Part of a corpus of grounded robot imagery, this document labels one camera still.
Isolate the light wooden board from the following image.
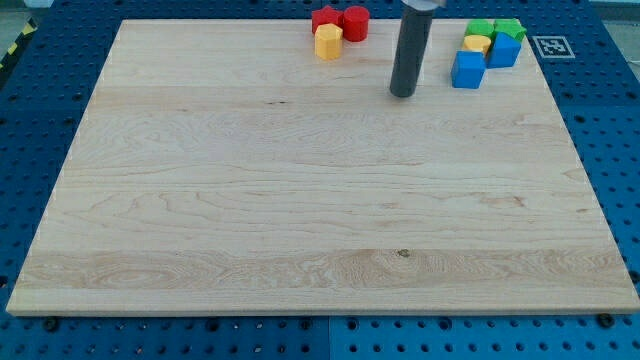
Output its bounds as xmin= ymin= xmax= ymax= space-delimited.
xmin=7 ymin=20 xmax=639 ymax=317

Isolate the yellow hexagon block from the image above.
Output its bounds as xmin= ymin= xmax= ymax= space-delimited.
xmin=314 ymin=23 xmax=343 ymax=60

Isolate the red star block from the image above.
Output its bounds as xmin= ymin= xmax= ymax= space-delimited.
xmin=311 ymin=5 xmax=343 ymax=34

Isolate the red cylinder block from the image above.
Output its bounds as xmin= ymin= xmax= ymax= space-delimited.
xmin=343 ymin=6 xmax=370 ymax=42

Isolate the blue cube block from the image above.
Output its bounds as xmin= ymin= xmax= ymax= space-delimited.
xmin=451 ymin=50 xmax=486 ymax=89

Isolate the yellow cylinder block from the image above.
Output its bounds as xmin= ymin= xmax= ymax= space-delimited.
xmin=461 ymin=34 xmax=492 ymax=56

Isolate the green cylinder block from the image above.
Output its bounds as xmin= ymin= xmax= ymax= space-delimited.
xmin=465 ymin=19 xmax=495 ymax=39

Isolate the blue triangular block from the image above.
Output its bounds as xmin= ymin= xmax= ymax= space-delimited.
xmin=487 ymin=32 xmax=521 ymax=68

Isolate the green star block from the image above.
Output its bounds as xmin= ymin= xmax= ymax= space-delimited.
xmin=494 ymin=18 xmax=527 ymax=42

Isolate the white fiducial marker tag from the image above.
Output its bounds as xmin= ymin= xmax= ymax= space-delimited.
xmin=532 ymin=35 xmax=575 ymax=59

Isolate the black bolt left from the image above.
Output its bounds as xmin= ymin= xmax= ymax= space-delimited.
xmin=42 ymin=317 xmax=60 ymax=333

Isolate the black bolt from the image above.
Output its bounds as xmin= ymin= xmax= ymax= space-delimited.
xmin=42 ymin=317 xmax=60 ymax=333
xmin=596 ymin=313 xmax=616 ymax=329

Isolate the black bolt right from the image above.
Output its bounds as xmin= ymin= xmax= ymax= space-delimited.
xmin=596 ymin=313 xmax=616 ymax=329

